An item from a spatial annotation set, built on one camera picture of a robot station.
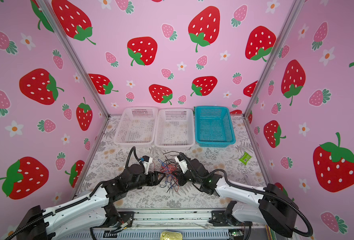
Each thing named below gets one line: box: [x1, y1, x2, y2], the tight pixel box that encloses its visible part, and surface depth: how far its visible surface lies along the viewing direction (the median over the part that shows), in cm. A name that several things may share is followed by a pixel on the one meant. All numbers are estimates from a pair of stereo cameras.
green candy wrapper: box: [239, 152, 252, 166], surface depth 97 cm
